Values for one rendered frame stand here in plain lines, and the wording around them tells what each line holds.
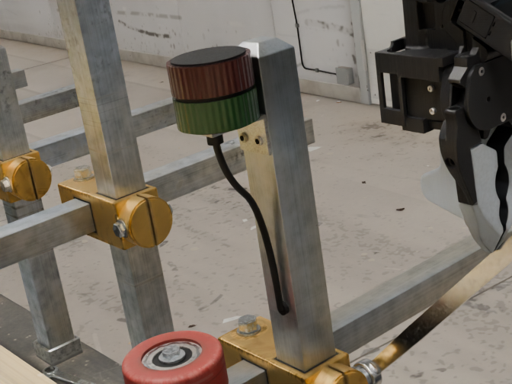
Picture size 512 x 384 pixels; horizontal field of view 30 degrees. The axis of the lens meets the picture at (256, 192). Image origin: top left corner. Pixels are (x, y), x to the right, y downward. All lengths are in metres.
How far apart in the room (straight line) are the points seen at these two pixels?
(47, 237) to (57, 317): 0.29
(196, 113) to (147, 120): 0.63
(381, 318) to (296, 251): 0.18
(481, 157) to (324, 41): 4.28
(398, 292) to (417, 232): 2.32
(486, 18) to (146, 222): 0.42
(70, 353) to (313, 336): 0.53
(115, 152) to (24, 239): 0.12
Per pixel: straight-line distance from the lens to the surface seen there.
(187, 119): 0.66
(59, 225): 0.95
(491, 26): 0.63
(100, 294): 3.13
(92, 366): 1.21
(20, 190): 1.13
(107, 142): 0.91
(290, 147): 0.71
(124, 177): 0.93
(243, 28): 5.50
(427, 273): 0.93
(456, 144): 0.64
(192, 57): 0.68
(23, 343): 1.31
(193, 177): 1.03
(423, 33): 0.67
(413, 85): 0.67
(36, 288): 1.20
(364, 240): 3.19
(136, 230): 0.91
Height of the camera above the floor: 1.26
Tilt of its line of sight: 20 degrees down
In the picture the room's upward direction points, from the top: 9 degrees counter-clockwise
